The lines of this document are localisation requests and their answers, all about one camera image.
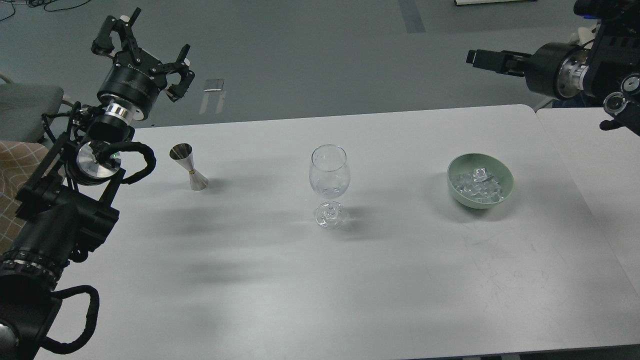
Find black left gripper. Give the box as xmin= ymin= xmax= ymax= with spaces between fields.
xmin=90 ymin=7 xmax=196 ymax=122

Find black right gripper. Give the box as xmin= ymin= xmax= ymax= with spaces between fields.
xmin=466 ymin=42 xmax=583 ymax=101

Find steel cocktail jigger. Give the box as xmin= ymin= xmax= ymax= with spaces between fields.
xmin=169 ymin=143 xmax=209 ymax=191

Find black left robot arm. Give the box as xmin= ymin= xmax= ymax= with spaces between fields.
xmin=1 ymin=7 xmax=195 ymax=360

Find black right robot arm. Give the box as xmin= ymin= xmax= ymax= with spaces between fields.
xmin=466 ymin=0 xmax=640 ymax=134

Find clear ice cubes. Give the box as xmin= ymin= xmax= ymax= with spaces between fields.
xmin=450 ymin=167 xmax=505 ymax=204

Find clear wine glass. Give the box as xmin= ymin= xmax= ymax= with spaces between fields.
xmin=308 ymin=144 xmax=351 ymax=230

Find metal floor plate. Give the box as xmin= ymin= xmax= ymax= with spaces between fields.
xmin=198 ymin=78 xmax=226 ymax=116

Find white office chair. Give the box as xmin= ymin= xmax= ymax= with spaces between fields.
xmin=531 ymin=22 xmax=598 ymax=113

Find green bowl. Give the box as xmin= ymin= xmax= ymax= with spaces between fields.
xmin=446 ymin=153 xmax=515 ymax=210

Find grey office chair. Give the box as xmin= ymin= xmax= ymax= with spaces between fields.
xmin=0 ymin=72 xmax=73 ymax=143

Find beige checkered cushion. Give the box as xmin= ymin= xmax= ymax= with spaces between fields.
xmin=0 ymin=140 xmax=48 ymax=254

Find black floor cables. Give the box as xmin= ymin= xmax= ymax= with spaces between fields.
xmin=0 ymin=0 xmax=91 ymax=21

